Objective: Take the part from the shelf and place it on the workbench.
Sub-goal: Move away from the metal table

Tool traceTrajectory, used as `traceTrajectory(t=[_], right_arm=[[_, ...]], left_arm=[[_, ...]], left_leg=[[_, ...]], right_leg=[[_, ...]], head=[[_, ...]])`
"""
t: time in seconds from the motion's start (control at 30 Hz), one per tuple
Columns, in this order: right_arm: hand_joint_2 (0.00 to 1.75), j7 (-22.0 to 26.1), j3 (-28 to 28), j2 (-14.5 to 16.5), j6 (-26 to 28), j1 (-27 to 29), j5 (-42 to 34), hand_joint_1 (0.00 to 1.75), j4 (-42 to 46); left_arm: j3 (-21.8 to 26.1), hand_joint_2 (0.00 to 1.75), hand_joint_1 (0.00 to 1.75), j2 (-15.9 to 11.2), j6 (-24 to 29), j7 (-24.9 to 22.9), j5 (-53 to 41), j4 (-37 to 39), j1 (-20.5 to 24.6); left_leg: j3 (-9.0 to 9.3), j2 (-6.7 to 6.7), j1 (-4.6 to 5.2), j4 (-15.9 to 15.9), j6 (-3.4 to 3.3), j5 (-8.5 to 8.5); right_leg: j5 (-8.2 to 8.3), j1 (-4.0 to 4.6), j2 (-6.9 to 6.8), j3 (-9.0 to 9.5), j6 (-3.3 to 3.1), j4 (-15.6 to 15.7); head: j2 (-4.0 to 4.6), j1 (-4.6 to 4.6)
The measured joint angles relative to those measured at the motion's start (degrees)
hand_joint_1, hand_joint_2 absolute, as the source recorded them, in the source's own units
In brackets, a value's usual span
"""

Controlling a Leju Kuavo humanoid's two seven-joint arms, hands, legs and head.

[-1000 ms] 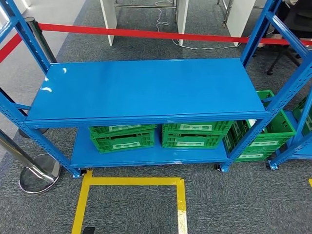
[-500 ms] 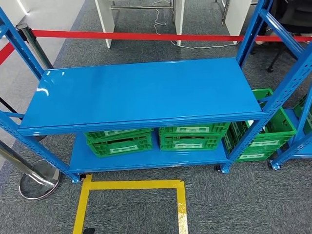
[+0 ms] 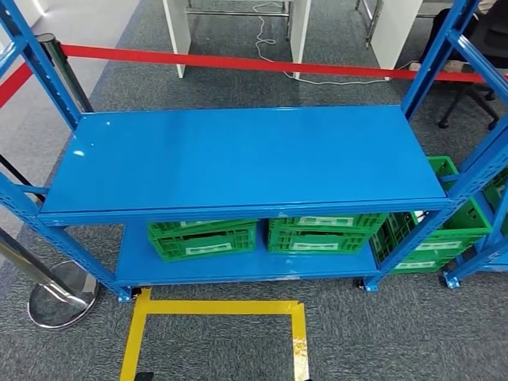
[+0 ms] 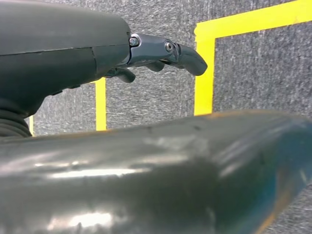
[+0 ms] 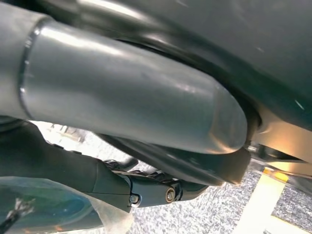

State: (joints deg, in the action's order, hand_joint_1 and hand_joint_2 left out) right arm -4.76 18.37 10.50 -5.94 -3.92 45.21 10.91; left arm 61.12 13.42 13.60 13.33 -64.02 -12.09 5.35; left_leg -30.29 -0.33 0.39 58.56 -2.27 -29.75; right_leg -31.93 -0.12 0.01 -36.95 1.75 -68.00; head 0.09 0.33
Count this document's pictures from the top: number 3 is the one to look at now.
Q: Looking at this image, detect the blue steel shelf rack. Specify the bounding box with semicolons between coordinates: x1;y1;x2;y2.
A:
0;0;508;303
440;121;508;291

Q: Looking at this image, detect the green plastic crate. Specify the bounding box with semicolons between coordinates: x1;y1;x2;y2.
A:
147;219;259;263
482;167;508;237
369;156;493;275
266;213;387;256

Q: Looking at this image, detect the red barrier belt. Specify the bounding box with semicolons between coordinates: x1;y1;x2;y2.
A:
0;63;33;109
60;43;487;85

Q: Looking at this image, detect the white office desk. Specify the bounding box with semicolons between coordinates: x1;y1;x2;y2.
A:
162;0;312;80
355;0;423;72

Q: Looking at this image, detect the chrome stanchion with round base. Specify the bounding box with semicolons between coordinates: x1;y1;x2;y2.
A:
0;225;100;331

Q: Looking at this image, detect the person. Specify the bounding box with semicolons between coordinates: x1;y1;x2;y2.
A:
408;7;463;74

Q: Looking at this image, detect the black slanted pole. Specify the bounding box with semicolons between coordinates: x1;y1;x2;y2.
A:
0;155;46;203

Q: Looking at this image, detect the black office chair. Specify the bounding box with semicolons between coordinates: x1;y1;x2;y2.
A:
420;7;508;132

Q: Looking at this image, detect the yellow floor tape frame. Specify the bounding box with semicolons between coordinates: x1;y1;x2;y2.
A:
119;287;310;381

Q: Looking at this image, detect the white floor cable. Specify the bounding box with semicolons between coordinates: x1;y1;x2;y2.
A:
251;0;417;87

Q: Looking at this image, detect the dark barrier post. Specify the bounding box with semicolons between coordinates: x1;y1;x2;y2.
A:
36;33;94;114

